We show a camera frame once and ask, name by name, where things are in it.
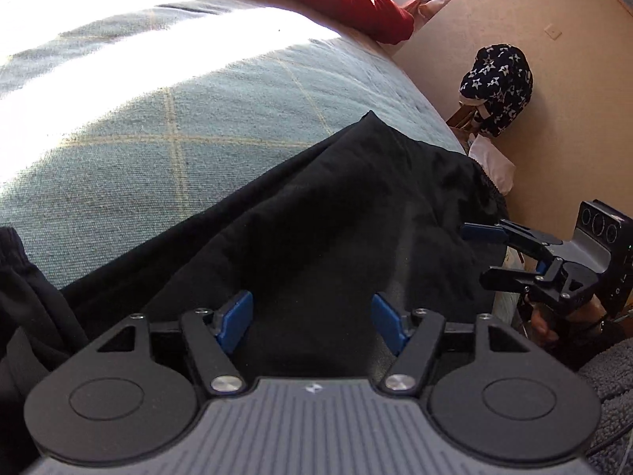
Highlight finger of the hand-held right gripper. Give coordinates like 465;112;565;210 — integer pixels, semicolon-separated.
479;256;565;294
461;218;565;262

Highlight white crumpled cloth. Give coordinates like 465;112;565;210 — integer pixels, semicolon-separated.
466;135;516;195

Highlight red quilt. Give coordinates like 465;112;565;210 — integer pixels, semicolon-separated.
0;0;415;46

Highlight black drawstring pants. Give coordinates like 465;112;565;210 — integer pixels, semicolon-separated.
0;111;510;461

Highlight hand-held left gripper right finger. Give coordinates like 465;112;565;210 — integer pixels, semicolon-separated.
371;292;531;399

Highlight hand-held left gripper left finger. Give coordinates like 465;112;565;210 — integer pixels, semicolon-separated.
96;290;255;397

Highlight navy star-print cloth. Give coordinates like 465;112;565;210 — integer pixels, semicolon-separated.
458;44;534;138

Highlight wooden chair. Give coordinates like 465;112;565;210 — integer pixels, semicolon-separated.
445;100;484;135

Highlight person's grey fleece clothing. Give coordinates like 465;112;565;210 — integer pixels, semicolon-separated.
575;338;633;462

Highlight person's right hand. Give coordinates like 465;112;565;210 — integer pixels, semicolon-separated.
530;304;608;347

